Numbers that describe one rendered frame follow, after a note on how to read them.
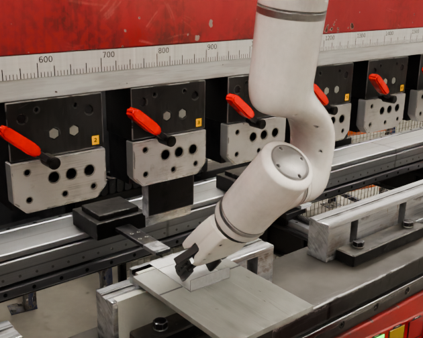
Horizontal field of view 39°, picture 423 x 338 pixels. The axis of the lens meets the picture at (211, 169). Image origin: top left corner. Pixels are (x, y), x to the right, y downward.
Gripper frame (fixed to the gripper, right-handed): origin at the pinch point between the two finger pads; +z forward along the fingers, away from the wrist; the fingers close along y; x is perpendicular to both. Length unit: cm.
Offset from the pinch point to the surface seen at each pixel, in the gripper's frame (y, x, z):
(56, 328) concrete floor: -37, -46, 175
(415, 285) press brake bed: -63, 19, 13
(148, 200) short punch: 5.0, -12.9, -3.0
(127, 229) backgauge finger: -0.5, -17.2, 17.3
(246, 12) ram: -14.0, -31.3, -29.1
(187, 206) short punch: -4.3, -11.2, 0.2
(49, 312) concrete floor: -40, -57, 184
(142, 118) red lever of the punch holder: 10.5, -18.5, -20.5
